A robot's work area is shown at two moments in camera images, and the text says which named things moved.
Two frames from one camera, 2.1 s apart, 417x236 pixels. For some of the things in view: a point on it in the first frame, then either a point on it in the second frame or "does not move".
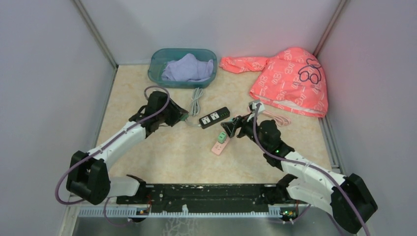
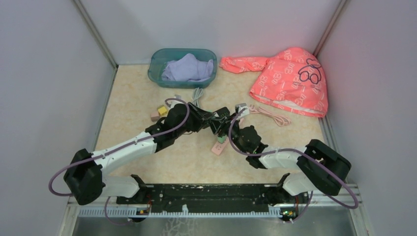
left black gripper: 177,111 to 200,116
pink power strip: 219,146 does not move
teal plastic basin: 157,56 does not move
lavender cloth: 188,68 does not move
